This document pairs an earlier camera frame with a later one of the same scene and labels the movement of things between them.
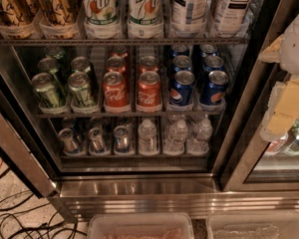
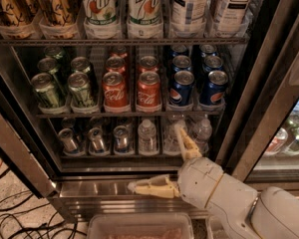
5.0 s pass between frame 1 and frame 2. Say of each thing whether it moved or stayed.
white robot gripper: moved
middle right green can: stayed
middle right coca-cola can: stayed
